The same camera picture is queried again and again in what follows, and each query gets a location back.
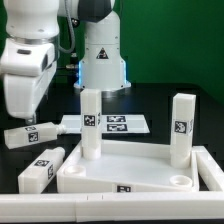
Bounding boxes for white right fence bar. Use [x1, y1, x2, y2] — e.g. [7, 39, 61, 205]
[192, 146, 224, 192]

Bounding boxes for white desk top tray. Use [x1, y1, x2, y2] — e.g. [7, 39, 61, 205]
[57, 140, 199, 193]

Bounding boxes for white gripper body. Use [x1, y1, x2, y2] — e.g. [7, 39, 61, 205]
[2, 43, 58, 125]

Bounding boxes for white fence bar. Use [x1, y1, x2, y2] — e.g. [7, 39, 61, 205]
[192, 146, 224, 192]
[0, 191, 224, 223]

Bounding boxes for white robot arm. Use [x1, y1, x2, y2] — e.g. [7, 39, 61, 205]
[0, 0, 131, 120]

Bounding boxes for white marker sheet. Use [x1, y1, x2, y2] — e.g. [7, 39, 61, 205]
[60, 115, 150, 134]

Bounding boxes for white front fence bar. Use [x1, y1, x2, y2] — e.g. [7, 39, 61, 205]
[0, 191, 224, 223]

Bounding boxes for black cables behind base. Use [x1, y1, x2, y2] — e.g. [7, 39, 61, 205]
[56, 64, 81, 79]

